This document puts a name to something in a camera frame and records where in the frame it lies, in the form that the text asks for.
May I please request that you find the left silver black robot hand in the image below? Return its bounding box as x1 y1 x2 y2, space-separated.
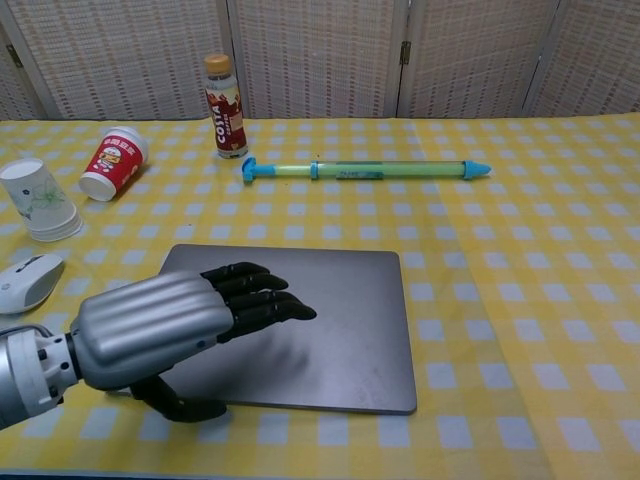
69 260 318 424

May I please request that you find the grey laptop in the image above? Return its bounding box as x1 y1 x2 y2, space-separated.
104 243 418 416

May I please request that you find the white computer mouse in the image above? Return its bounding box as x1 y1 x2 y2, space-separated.
0 253 66 315

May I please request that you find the woven folding screen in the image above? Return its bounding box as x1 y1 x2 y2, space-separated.
0 0 640 121

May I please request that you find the red paper cup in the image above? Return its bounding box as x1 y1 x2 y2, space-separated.
78 126 150 203

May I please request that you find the white paper cup stack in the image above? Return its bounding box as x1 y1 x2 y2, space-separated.
0 157 85 244

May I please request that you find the Costa coffee bottle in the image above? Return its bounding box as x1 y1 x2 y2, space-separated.
203 53 250 160

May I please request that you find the green blue toy water pump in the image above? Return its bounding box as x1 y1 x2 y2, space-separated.
241 156 492 184

